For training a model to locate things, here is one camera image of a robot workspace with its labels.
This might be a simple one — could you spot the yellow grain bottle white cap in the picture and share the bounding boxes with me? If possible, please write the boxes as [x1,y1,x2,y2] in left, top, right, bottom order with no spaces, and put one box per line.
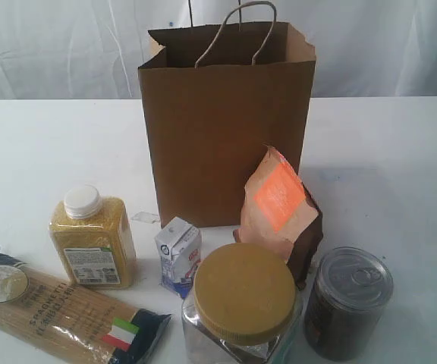
[49,185,137,289]

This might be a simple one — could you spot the dark can with clear lid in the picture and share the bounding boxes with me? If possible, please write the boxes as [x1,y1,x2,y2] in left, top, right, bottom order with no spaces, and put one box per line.
[303,246,394,362]

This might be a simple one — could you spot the brown paper bag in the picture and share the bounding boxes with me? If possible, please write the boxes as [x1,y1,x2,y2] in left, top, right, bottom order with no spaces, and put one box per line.
[138,17,316,228]

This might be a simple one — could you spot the kraft pouch with orange label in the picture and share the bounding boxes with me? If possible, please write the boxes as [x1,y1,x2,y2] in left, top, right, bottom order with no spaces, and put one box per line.
[233,146,323,290]

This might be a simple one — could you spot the small white blue milk carton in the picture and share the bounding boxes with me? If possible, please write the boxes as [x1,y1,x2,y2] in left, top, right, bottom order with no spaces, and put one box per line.
[155,217,202,299]

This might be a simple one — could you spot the clear tape piece on table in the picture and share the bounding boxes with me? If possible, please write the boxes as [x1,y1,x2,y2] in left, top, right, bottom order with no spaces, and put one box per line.
[131,211,160,224]

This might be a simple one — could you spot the clear jar with yellow lid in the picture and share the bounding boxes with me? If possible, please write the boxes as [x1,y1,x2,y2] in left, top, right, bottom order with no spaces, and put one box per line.
[181,243,303,363]

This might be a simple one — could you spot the white backdrop curtain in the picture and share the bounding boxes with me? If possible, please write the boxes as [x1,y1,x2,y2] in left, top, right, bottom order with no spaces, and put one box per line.
[0,1,437,99]

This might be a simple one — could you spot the spaghetti packet with Italian flag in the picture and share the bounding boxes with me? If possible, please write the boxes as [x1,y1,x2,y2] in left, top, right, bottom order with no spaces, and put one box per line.
[0,250,171,363]

